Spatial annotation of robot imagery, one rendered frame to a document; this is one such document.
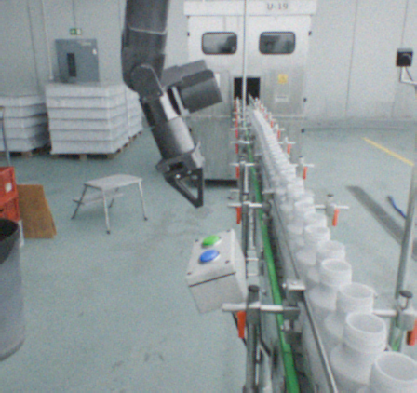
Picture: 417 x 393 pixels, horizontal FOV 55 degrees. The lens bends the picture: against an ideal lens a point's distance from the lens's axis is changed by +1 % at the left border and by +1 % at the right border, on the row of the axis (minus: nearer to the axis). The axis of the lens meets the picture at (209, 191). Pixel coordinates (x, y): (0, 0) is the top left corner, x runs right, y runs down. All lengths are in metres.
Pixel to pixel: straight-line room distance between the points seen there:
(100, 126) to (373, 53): 6.77
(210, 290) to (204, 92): 0.30
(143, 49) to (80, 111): 6.18
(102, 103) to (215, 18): 2.60
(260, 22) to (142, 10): 4.23
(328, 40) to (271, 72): 5.82
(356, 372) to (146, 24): 0.47
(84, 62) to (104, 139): 4.43
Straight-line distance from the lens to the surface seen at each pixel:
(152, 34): 0.57
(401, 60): 1.44
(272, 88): 4.77
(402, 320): 0.63
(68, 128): 6.84
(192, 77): 0.62
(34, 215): 3.70
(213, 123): 4.79
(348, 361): 0.45
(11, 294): 2.27
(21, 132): 7.29
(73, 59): 10.96
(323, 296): 0.54
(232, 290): 0.63
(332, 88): 10.53
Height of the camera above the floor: 1.40
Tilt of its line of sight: 17 degrees down
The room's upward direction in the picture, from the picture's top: straight up
